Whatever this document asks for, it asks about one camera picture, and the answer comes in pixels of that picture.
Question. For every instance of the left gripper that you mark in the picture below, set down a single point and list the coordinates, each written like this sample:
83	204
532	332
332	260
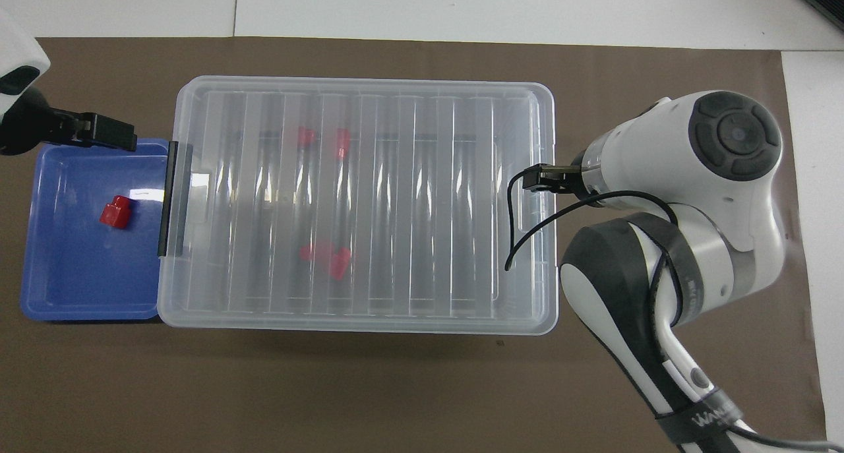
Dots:
23	126

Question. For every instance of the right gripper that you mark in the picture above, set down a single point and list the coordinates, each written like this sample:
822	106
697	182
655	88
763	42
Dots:
564	179

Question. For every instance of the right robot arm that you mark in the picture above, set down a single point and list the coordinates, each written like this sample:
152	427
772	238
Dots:
659	156

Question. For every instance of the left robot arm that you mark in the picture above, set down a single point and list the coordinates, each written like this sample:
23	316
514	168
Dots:
16	44

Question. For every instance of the clear plastic storage box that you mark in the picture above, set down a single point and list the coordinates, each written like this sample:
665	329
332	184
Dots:
422	209
521	288

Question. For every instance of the red block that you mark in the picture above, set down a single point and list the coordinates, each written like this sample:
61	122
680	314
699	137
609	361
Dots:
340	264
115	213
306	136
315	252
343	143

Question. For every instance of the blue plastic tray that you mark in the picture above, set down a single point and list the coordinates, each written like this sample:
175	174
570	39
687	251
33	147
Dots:
79	268

